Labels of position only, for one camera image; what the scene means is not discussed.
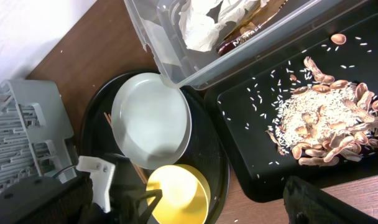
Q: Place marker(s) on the brown snack wrapper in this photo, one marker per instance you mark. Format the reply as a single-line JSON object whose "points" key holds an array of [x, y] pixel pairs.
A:
{"points": [[250, 25]]}

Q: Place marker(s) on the rice and peanut shell scraps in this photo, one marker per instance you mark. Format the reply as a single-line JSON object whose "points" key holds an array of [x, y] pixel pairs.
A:
{"points": [[262, 113]]}

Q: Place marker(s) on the clear plastic bin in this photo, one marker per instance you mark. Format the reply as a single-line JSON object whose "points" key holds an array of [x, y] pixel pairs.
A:
{"points": [[156, 24]]}

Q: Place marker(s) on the black rectangular tray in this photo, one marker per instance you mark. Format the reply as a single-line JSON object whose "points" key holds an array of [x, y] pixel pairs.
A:
{"points": [[350, 154]]}

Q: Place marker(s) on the white paper napkin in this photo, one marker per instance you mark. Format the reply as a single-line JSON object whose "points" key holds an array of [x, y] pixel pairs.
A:
{"points": [[202, 20]]}

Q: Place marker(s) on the grey plastic dishwasher rack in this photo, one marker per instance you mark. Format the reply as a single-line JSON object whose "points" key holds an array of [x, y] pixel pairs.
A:
{"points": [[34, 132]]}

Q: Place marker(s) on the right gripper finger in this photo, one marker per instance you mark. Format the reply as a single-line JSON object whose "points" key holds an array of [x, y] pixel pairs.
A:
{"points": [[305, 203]]}

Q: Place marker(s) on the grey round plate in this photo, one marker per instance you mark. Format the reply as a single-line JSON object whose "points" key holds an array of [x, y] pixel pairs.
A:
{"points": [[151, 122]]}

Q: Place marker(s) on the yellow bowl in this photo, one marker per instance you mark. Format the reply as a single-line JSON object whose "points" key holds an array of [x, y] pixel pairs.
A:
{"points": [[186, 195]]}

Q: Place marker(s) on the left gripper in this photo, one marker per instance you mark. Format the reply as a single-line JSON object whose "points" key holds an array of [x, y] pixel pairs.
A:
{"points": [[92, 183]]}

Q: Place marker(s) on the round black serving tray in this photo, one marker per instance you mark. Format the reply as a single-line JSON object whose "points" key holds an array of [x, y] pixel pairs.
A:
{"points": [[204, 152]]}

